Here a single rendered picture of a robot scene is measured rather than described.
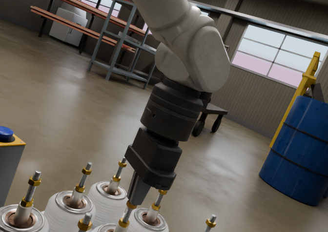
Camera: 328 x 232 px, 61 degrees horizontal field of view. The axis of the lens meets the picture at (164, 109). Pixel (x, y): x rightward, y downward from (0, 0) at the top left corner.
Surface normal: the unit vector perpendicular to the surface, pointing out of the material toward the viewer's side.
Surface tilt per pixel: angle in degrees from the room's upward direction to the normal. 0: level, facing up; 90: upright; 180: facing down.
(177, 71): 90
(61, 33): 90
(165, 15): 121
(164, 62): 90
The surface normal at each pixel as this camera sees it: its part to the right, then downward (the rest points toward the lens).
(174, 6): 0.54, 0.44
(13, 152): 0.80, 0.40
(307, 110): -0.78, -0.25
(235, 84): -0.49, -0.07
